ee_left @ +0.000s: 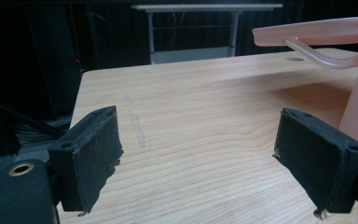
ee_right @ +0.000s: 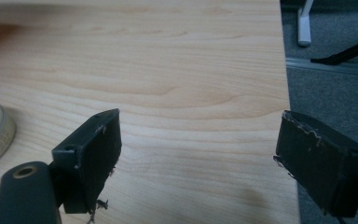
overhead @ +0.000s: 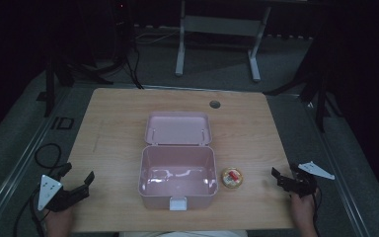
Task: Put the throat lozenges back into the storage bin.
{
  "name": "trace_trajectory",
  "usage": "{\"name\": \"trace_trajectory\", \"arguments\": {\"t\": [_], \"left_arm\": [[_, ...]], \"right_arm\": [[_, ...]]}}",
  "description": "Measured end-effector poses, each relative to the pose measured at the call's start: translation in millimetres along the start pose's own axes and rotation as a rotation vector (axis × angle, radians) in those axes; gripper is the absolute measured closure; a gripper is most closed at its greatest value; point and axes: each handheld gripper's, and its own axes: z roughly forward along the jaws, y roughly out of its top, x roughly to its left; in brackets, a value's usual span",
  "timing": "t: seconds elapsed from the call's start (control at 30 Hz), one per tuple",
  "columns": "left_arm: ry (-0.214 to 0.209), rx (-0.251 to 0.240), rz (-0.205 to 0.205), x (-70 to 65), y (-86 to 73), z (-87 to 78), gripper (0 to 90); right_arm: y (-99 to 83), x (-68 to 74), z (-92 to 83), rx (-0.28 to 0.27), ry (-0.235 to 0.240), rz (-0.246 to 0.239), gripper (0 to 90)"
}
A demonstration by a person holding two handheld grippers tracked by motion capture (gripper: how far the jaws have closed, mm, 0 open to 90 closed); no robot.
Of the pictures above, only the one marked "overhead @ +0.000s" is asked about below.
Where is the black metal stand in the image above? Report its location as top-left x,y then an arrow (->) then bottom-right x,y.
36,0 -> 146,118

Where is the person's right hand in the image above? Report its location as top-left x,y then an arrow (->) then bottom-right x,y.
289,188 -> 321,237

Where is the small round yellow container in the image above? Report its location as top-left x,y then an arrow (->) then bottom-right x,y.
221,166 -> 244,190

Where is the person's left hand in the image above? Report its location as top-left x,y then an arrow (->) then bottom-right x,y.
44,206 -> 76,237

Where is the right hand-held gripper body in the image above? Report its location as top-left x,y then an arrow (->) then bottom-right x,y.
288,160 -> 337,198

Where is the light floor cable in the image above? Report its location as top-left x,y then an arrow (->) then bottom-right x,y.
133,29 -> 183,45

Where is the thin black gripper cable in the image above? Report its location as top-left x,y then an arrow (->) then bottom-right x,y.
311,187 -> 323,237

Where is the white metal desk frame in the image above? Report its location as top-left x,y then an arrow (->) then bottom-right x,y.
174,0 -> 272,83

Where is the black tripod stand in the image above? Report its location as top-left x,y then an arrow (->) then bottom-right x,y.
264,9 -> 344,133

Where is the pink plastic storage box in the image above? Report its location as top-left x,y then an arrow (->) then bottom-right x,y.
138,111 -> 219,212

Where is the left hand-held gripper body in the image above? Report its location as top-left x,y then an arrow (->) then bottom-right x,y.
37,174 -> 91,213

